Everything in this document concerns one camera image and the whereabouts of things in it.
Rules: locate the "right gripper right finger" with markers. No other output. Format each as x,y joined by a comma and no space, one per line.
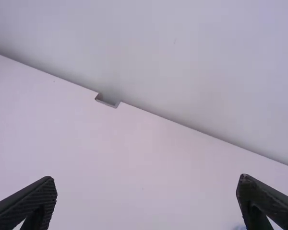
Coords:
271,203

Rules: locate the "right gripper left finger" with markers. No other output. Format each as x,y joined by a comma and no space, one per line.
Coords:
21,203

